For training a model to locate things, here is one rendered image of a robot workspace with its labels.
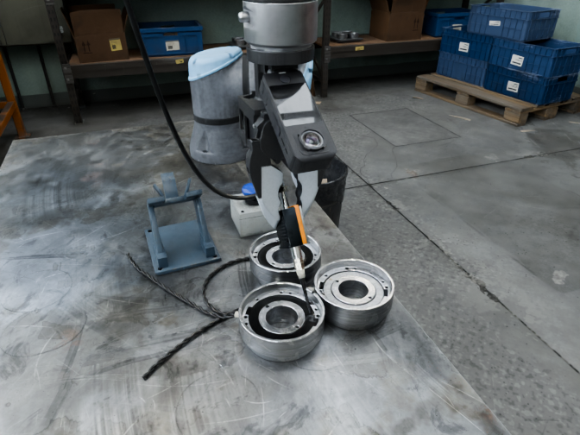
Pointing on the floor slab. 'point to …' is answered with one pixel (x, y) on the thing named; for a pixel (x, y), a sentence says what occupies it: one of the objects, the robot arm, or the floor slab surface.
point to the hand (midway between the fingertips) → (288, 218)
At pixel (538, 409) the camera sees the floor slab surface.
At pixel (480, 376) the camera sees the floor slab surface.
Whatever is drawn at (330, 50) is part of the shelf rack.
